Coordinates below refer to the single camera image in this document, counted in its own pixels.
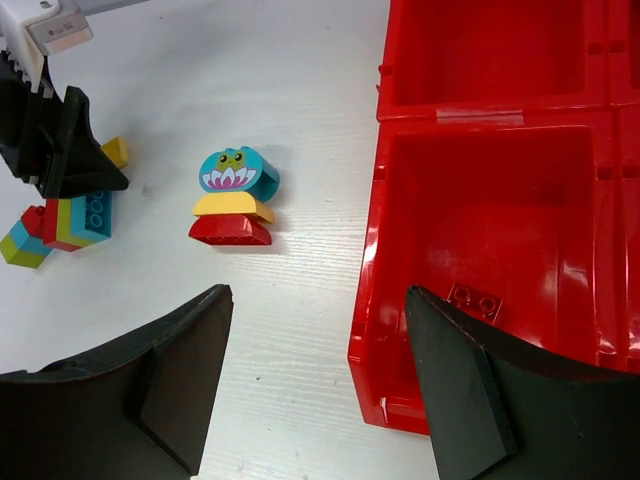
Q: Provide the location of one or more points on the red jagged lego brick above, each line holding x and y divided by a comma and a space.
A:
474, 302

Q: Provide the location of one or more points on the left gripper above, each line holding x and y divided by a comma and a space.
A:
49, 142

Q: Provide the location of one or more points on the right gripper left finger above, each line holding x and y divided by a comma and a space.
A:
136, 407

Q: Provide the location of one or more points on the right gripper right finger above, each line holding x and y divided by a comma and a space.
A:
499, 407

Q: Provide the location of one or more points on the large blue lego brick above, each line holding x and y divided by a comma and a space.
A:
91, 216

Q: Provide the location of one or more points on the red four-compartment tray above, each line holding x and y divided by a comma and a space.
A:
508, 161

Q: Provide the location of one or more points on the small green lego brick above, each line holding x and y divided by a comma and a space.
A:
13, 256

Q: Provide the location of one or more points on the blue frog lego brick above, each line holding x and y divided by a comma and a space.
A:
241, 169

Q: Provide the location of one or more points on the yellow curved lego brick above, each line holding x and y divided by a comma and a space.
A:
233, 203

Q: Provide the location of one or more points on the small blue lego brick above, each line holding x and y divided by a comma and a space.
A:
26, 242

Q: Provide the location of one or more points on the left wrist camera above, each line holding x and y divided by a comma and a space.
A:
36, 29

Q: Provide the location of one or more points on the small red lego brick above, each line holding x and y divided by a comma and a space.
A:
33, 220

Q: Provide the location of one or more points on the large red lego brick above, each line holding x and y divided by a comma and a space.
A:
50, 228

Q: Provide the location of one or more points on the yellow lego plate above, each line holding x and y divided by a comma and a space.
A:
117, 151

